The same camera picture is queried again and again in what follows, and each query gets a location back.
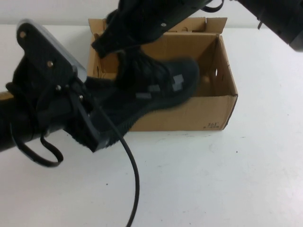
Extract black sneaker with grey dashes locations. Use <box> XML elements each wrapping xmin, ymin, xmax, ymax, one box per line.
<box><xmin>68</xmin><ymin>53</ymin><xmax>201</xmax><ymax>152</ymax></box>

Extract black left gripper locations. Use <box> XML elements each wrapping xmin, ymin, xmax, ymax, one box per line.
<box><xmin>35</xmin><ymin>79</ymin><xmax>110</xmax><ymax>153</ymax></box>

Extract thin black looped arm cable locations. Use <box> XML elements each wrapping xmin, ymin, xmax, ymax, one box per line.
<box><xmin>6</xmin><ymin>81</ymin><xmax>64</xmax><ymax>168</ymax></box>

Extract thick black camera cable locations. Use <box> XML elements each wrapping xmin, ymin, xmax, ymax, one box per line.
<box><xmin>93</xmin><ymin>101</ymin><xmax>140</xmax><ymax>227</ymax></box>

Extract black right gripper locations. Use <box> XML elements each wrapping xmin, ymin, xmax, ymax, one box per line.
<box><xmin>91</xmin><ymin>0</ymin><xmax>210</xmax><ymax>59</ymax></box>

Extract brown cardboard shoe box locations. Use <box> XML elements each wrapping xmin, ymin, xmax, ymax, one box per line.
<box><xmin>87</xmin><ymin>17</ymin><xmax>239</xmax><ymax>132</ymax></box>

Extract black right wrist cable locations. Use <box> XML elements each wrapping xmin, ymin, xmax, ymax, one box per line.
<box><xmin>201</xmin><ymin>0</ymin><xmax>225</xmax><ymax>14</ymax></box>

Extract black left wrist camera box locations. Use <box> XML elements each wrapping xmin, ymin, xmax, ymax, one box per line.
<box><xmin>16</xmin><ymin>18</ymin><xmax>88</xmax><ymax>85</ymax></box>

